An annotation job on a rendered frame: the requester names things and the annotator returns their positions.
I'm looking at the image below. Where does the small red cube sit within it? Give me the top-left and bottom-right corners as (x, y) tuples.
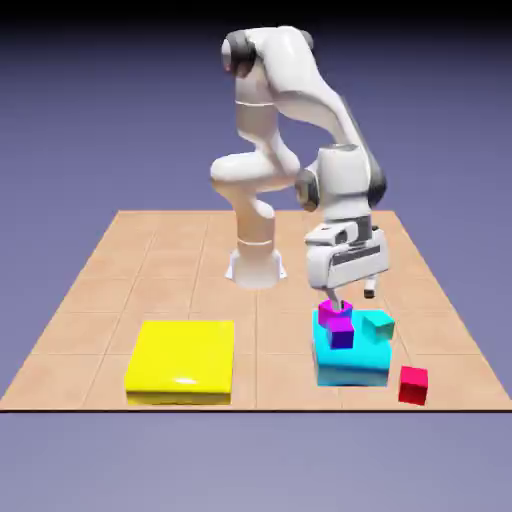
(397, 365), (430, 407)

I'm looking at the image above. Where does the small teal cube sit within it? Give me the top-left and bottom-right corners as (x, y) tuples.
(361, 311), (396, 345)

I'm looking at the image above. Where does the large yellow box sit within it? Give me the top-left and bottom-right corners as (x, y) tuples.
(124, 319), (236, 406)

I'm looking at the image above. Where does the small purple cube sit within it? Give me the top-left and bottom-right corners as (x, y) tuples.
(326, 316), (356, 351)

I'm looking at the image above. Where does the large cyan box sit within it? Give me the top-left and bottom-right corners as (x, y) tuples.
(312, 308), (393, 388)

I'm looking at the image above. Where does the small magenta cube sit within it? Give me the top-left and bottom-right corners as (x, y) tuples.
(317, 298), (354, 326)

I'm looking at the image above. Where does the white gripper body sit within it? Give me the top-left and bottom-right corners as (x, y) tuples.
(306, 228), (390, 291)

